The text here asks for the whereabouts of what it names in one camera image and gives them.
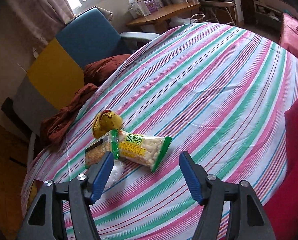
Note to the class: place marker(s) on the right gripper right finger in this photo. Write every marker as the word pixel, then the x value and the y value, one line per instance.
pixel 247 217

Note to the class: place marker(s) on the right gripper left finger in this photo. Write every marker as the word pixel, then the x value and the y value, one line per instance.
pixel 45 217

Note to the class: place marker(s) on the red garment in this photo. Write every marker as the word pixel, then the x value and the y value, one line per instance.
pixel 282 208

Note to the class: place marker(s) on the rust red blanket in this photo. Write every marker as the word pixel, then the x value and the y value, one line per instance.
pixel 53 130

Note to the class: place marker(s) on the brown rice cracker packet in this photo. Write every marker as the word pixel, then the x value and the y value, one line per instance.
pixel 95 152

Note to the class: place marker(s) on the mustard yellow sock ball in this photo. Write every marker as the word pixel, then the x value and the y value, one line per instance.
pixel 105 121

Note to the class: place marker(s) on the green Weidan snack packet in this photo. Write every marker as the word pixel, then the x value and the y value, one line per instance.
pixel 145 150

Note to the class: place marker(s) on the striped bed sheet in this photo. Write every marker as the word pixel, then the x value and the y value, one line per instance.
pixel 219 92

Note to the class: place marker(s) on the grey yellow blue headboard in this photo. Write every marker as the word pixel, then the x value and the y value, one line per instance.
pixel 58 72

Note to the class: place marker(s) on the pink patterned curtain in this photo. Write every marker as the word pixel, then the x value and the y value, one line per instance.
pixel 41 20

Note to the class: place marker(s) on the wooden bedside desk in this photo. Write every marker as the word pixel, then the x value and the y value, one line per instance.
pixel 162 14

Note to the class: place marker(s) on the white box on desk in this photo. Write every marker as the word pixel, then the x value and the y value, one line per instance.
pixel 140 7

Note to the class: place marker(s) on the pink box on desk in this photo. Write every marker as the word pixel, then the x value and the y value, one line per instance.
pixel 153 5

